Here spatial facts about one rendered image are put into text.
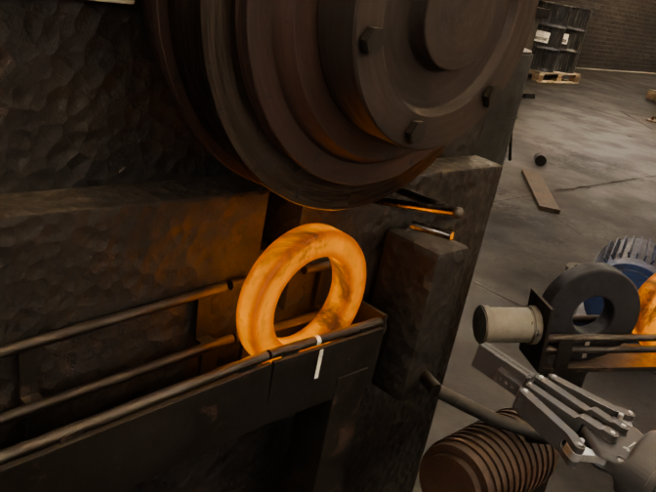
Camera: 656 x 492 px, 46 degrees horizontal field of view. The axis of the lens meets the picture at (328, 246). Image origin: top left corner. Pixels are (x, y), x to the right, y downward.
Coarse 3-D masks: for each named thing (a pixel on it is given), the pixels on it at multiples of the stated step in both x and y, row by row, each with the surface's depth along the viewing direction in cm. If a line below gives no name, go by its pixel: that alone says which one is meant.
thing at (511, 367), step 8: (480, 344) 89; (480, 352) 89; (488, 352) 88; (496, 352) 88; (472, 360) 90; (480, 360) 89; (488, 360) 88; (496, 360) 88; (504, 360) 87; (480, 368) 89; (488, 368) 88; (496, 368) 88; (512, 368) 86; (520, 368) 86; (488, 376) 89; (520, 376) 86
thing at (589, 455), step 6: (582, 438) 77; (564, 450) 77; (570, 450) 76; (588, 450) 77; (570, 456) 76; (576, 456) 76; (582, 456) 76; (588, 456) 76; (594, 456) 76; (588, 462) 77; (594, 462) 77; (600, 462) 77
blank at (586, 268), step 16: (576, 272) 115; (592, 272) 115; (608, 272) 115; (560, 288) 115; (576, 288) 115; (592, 288) 116; (608, 288) 116; (624, 288) 116; (560, 304) 116; (576, 304) 116; (608, 304) 119; (624, 304) 118; (560, 320) 117; (608, 320) 119; (624, 320) 119
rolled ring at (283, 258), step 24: (288, 240) 88; (312, 240) 88; (336, 240) 91; (264, 264) 86; (288, 264) 86; (336, 264) 95; (360, 264) 96; (264, 288) 85; (336, 288) 98; (360, 288) 98; (240, 312) 88; (264, 312) 87; (336, 312) 98; (240, 336) 89; (264, 336) 88; (288, 336) 97
